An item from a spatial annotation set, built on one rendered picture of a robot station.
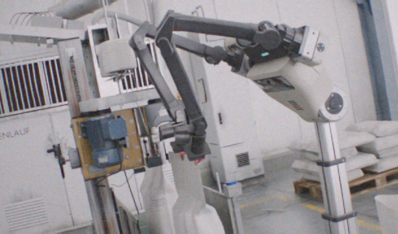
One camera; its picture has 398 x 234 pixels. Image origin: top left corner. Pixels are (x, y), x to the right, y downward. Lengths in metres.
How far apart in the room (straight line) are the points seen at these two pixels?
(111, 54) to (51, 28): 2.64
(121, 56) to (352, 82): 6.02
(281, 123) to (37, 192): 3.76
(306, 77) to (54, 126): 3.66
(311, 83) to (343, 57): 6.02
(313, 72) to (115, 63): 0.95
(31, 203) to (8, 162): 0.48
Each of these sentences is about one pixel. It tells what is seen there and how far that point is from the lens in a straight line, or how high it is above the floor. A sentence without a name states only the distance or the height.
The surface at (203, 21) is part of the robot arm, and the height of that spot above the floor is 1.60.
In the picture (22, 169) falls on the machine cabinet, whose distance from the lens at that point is 5.31.
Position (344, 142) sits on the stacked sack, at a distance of 5.09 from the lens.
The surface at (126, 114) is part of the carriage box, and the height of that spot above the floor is 1.31.
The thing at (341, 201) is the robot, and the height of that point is 0.75.
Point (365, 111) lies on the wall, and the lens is 8.19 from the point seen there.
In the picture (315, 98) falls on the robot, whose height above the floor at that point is 1.24.
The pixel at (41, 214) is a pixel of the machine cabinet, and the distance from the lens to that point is 5.36.
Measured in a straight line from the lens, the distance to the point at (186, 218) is 2.29.
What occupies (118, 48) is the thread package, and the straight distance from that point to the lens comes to 2.41.
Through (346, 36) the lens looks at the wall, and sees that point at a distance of 8.10.
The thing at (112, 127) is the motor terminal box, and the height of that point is 1.27.
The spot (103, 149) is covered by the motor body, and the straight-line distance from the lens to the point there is 2.39.
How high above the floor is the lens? 1.37
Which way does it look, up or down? 3 degrees down
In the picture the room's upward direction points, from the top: 11 degrees counter-clockwise
